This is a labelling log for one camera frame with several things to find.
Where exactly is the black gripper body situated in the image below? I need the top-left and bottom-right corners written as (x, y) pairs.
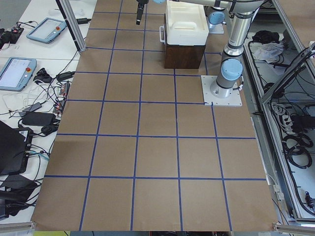
top-left (137, 0), bottom-right (149, 4)

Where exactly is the wooden drawer with white handle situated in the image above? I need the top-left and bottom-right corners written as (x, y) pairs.
top-left (159, 25), bottom-right (165, 44)

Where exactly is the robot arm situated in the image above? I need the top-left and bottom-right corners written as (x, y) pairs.
top-left (188, 0), bottom-right (263, 98)

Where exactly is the white foam tray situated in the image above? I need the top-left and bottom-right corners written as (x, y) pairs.
top-left (166, 0), bottom-right (209, 46)

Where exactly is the small black power brick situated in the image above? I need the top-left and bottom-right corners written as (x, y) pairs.
top-left (76, 18), bottom-right (90, 25)

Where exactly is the dark wooden cabinet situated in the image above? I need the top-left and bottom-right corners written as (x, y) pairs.
top-left (164, 44), bottom-right (206, 69)

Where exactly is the upper teach pendant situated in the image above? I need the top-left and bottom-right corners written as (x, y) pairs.
top-left (26, 17), bottom-right (67, 44)

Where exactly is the teach pendant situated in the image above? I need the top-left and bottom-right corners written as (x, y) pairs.
top-left (26, 17), bottom-right (67, 44)
top-left (0, 57), bottom-right (37, 91)

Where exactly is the white crumpled cloth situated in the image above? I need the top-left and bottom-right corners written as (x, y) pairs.
top-left (253, 43), bottom-right (284, 63)

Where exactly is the lower teach pendant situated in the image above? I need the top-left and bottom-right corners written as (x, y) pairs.
top-left (0, 57), bottom-right (37, 91)

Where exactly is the black power adapter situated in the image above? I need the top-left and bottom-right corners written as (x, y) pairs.
top-left (22, 112), bottom-right (57, 126)

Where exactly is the black laptop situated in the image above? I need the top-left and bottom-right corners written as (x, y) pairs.
top-left (0, 122), bottom-right (33, 176)

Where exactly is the aluminium frame post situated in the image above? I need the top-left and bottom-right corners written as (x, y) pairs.
top-left (56, 0), bottom-right (86, 53)

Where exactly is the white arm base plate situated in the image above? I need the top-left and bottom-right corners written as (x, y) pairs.
top-left (201, 75), bottom-right (243, 107)

